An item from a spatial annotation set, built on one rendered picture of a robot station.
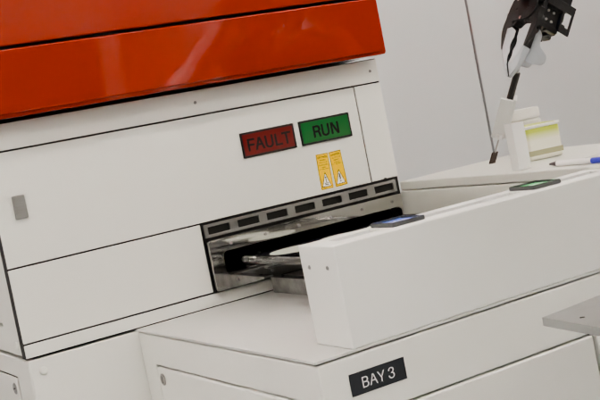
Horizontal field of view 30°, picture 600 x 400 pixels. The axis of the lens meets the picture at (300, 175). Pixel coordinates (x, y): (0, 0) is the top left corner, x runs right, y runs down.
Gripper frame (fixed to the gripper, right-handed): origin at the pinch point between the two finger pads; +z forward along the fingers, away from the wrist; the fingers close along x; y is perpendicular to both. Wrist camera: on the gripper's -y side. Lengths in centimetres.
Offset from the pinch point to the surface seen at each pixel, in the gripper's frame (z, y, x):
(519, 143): 7.7, 13.0, 9.1
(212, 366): 62, -28, 11
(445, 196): 17.2, 14.4, 28.8
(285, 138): 16.7, -15.3, 42.7
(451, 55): -77, 107, 199
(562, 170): 12.9, 13.7, -3.7
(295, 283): 43, -9, 31
